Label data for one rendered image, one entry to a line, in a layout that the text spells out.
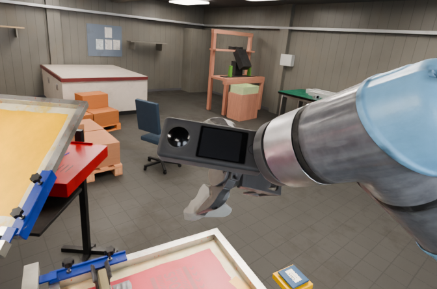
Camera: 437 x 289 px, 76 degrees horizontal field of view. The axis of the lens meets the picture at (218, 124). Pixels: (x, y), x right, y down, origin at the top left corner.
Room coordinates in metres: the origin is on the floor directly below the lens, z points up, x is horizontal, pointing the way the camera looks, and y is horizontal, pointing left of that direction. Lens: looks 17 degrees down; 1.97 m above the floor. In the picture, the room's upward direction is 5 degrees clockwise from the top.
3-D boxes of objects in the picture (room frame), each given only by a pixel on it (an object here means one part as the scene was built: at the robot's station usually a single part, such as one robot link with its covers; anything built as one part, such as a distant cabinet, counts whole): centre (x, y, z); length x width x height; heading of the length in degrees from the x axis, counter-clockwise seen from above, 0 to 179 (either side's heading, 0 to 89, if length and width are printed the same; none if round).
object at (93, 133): (3.81, 2.08, 0.41); 1.39 x 0.99 x 0.82; 36
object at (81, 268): (0.96, 0.50, 0.97); 0.30 x 0.05 x 0.07; 121
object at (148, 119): (3.97, 0.85, 0.52); 0.61 x 0.58 x 1.05; 131
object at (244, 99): (7.91, -0.62, 1.10); 1.63 x 1.45 x 2.20; 131
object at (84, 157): (1.72, 1.08, 1.06); 0.61 x 0.46 x 0.12; 1
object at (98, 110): (5.30, 2.67, 0.34); 1.26 x 0.94 x 0.69; 132
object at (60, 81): (7.18, 3.35, 0.47); 2.39 x 1.93 x 0.94; 41
